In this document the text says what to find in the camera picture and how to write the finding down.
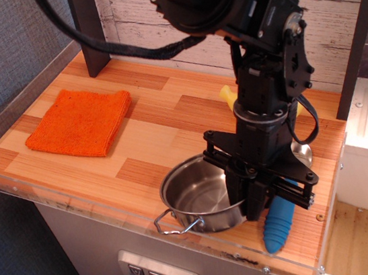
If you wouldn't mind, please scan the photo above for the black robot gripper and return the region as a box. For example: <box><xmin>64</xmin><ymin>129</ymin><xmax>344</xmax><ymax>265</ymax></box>
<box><xmin>203</xmin><ymin>110</ymin><xmax>318</xmax><ymax>222</ymax></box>

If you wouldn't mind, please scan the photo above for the stainless steel pan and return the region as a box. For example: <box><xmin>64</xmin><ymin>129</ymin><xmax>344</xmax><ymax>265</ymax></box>
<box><xmin>154</xmin><ymin>154</ymin><xmax>246</xmax><ymax>235</ymax></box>

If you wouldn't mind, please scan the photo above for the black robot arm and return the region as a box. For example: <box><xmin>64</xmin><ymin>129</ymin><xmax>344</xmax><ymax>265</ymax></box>
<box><xmin>151</xmin><ymin>0</ymin><xmax>318</xmax><ymax>221</ymax></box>

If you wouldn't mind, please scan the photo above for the clear acrylic table guard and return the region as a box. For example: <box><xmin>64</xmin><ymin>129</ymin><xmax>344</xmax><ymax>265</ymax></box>
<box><xmin>0</xmin><ymin>119</ymin><xmax>345</xmax><ymax>275</ymax></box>

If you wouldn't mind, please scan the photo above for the yellow plastic banana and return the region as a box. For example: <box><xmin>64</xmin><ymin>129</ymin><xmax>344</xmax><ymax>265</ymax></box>
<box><xmin>217</xmin><ymin>75</ymin><xmax>307</xmax><ymax>128</ymax></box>

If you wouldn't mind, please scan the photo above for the grey toy fridge cabinet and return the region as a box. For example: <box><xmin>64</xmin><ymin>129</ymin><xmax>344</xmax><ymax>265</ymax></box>
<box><xmin>38</xmin><ymin>204</ymin><xmax>316</xmax><ymax>275</ymax></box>

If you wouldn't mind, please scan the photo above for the orange folded cloth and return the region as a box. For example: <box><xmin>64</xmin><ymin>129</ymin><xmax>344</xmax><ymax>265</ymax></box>
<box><xmin>26</xmin><ymin>89</ymin><xmax>132</xmax><ymax>157</ymax></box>

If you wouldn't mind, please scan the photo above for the blue handled metal spoon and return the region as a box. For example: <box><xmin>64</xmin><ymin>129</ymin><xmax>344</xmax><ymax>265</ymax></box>
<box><xmin>263</xmin><ymin>141</ymin><xmax>313</xmax><ymax>253</ymax></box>

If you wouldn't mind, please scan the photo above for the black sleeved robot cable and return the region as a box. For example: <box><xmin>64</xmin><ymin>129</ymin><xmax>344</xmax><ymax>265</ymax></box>
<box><xmin>32</xmin><ymin>0</ymin><xmax>210</xmax><ymax>76</ymax></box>

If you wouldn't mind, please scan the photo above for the dark left frame post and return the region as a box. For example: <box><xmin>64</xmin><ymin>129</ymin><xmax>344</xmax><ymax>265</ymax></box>
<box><xmin>67</xmin><ymin>0</ymin><xmax>110</xmax><ymax>78</ymax></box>

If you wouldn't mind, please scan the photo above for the dark frame post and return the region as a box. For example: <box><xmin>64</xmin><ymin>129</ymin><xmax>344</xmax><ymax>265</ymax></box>
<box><xmin>67</xmin><ymin>0</ymin><xmax>110</xmax><ymax>78</ymax></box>
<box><xmin>336</xmin><ymin>0</ymin><xmax>368</xmax><ymax>120</ymax></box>

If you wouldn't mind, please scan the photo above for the dark right frame post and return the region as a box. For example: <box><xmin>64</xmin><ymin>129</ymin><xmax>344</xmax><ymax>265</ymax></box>
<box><xmin>336</xmin><ymin>0</ymin><xmax>368</xmax><ymax>120</ymax></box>

